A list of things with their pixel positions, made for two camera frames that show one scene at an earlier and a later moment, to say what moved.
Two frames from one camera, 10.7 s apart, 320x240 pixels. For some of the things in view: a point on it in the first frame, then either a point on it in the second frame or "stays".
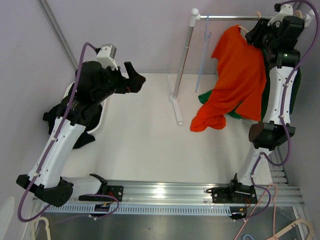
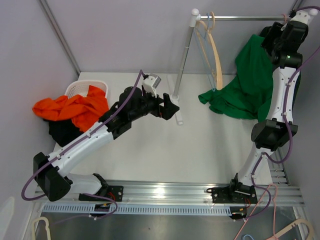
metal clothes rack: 195,16 stays
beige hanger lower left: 47,226 stays
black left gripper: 133,83 → 166,112
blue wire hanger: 207,36 → 203,43
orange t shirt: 241,79 → 83,111
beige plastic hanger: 243,30 → 208,29
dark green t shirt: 296,90 stays
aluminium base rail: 130,197 stays
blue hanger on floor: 248,235 stays
